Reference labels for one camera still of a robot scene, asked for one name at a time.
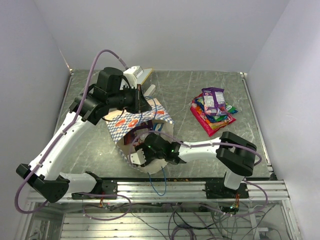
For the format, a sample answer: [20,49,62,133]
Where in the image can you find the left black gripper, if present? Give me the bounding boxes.
[107,83,152,114]

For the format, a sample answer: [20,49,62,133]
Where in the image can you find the blue checkered paper bag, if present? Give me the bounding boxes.
[104,97,174,174]

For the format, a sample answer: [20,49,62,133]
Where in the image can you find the blue snack bag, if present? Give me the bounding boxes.
[195,96,227,123]

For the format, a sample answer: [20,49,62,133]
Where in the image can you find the pink snack bag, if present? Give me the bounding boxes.
[190,94,238,137]

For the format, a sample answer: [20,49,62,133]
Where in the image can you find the purple snack pack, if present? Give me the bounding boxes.
[123,120,153,145]
[201,87,228,117]

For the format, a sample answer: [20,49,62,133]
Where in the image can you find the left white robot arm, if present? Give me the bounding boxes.
[16,66,152,203]

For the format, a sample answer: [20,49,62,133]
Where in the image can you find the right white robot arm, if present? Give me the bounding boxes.
[140,131,262,198]

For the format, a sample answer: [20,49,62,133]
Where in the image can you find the white marker eraser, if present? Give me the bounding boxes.
[144,84,156,96]

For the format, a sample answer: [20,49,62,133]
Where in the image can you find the blue white snack pack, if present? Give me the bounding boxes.
[153,123,165,132]

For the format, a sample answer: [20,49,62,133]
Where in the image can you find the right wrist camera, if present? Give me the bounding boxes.
[128,149,146,166]

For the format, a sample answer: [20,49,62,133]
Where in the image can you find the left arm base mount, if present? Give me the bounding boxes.
[71,180,118,200]

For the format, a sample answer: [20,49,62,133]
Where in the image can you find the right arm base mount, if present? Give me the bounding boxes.
[203,181,249,199]

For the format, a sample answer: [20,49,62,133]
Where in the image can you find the loose cables under table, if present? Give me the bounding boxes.
[82,197,276,240]

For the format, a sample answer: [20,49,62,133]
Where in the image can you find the aluminium frame rail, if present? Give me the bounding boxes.
[27,179,288,203]

